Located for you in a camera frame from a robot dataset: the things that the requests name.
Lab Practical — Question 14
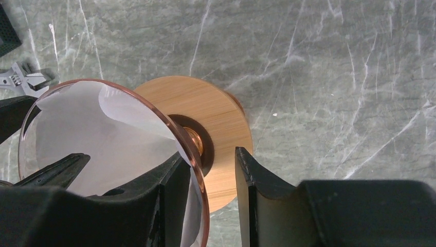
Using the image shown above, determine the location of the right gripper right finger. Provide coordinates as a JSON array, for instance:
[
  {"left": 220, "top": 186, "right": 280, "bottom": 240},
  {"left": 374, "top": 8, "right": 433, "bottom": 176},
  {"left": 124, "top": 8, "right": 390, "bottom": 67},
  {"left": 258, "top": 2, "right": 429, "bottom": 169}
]
[{"left": 235, "top": 147, "right": 435, "bottom": 246}]

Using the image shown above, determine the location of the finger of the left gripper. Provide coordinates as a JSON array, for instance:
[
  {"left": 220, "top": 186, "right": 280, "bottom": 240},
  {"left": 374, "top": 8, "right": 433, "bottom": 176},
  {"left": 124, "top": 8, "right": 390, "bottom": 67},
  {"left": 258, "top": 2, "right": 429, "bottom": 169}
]
[
  {"left": 1, "top": 96, "right": 37, "bottom": 144},
  {"left": 13, "top": 153, "right": 90, "bottom": 188}
]

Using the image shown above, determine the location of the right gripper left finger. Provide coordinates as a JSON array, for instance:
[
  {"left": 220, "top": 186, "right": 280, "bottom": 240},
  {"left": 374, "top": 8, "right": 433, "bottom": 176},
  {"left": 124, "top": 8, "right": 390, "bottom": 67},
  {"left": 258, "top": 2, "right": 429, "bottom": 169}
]
[{"left": 1, "top": 154, "right": 191, "bottom": 246}]

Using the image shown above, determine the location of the pink glass dripper cone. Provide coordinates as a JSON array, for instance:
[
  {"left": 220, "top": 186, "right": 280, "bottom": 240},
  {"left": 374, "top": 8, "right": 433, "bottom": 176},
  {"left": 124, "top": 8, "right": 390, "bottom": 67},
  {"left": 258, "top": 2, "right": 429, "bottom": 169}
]
[{"left": 18, "top": 79, "right": 210, "bottom": 246}]

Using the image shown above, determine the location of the white paper coffee filter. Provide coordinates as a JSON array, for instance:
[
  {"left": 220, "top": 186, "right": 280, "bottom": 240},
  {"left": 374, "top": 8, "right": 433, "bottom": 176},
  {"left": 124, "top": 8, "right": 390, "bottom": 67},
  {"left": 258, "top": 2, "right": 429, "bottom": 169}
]
[{"left": 19, "top": 80, "right": 209, "bottom": 246}]

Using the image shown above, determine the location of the wooden dripper ring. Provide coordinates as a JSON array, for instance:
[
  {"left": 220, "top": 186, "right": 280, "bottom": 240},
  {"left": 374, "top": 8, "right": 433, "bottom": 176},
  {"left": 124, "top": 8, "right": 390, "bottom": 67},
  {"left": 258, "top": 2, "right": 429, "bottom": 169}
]
[{"left": 133, "top": 75, "right": 254, "bottom": 214}]

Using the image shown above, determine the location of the black flat box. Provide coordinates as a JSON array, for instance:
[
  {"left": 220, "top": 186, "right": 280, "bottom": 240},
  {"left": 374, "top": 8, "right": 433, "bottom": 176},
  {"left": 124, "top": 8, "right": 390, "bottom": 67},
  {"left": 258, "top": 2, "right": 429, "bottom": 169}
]
[{"left": 1, "top": 5, "right": 22, "bottom": 57}]

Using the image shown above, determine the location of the orange glass carafe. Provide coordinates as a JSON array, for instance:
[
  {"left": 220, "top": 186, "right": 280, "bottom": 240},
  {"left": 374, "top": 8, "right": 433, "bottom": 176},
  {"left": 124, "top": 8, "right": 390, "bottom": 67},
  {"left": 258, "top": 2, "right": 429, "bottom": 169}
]
[{"left": 178, "top": 88, "right": 253, "bottom": 163}]

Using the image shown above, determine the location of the red handled adjustable wrench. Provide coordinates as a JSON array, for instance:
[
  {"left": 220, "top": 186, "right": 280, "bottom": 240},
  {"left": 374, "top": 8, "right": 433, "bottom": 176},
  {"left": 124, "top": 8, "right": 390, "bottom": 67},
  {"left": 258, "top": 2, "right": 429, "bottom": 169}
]
[{"left": 1, "top": 62, "right": 59, "bottom": 98}]

